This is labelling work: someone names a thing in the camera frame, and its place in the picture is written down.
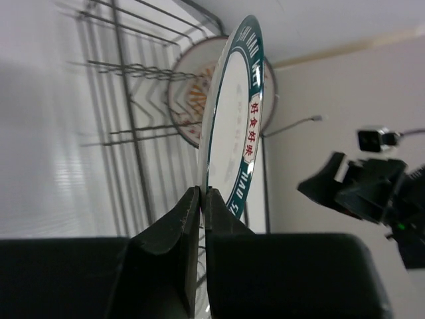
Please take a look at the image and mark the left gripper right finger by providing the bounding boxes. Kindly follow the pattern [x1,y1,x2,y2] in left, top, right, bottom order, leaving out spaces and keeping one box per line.
[205,189,394,318]

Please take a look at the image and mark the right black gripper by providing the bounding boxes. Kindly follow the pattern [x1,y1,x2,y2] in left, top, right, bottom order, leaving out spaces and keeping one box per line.
[297,152,424,269]

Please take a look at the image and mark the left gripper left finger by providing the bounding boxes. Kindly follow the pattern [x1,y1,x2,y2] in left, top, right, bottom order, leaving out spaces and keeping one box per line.
[111,187,200,318]

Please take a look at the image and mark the green rimmed white plate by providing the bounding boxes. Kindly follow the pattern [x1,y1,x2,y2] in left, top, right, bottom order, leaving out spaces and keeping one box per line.
[198,15,268,233]

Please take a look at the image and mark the orange sunburst plate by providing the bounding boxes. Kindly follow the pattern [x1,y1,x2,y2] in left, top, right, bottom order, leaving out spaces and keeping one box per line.
[167,35,278,147]

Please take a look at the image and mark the grey wire dish rack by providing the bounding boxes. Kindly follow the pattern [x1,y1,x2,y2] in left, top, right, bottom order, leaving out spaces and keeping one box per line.
[54,0,272,233]

